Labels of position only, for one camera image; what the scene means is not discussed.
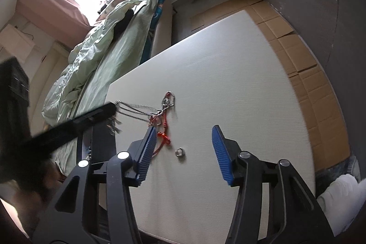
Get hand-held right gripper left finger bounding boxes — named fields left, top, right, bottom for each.
left=31, top=126, right=157, bottom=244

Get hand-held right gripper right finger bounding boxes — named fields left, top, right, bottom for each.
left=212, top=124, right=335, bottom=244

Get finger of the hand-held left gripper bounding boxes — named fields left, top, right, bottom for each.
left=24, top=102, right=118, bottom=156
left=76, top=120, right=116, bottom=167

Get red cord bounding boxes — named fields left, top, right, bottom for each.
left=148, top=91, right=175, bottom=160

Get silver chain necklace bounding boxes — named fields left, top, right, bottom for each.
left=106, top=91, right=176, bottom=133

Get pale green duvet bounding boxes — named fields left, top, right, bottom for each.
left=41, top=0, right=149, bottom=124

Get bed with green sheet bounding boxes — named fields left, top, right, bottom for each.
left=54, top=0, right=161, bottom=173

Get black item on bed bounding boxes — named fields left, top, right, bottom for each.
left=113, top=8, right=136, bottom=36

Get person's grey printed pants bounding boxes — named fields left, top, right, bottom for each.
left=315, top=155, right=361, bottom=193

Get white sock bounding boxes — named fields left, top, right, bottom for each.
left=316, top=174, right=359, bottom=236

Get flattened cardboard sheet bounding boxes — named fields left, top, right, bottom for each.
left=191, top=0, right=352, bottom=173

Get colourful printed bed cover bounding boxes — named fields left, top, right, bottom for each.
left=140, top=0, right=166, bottom=64

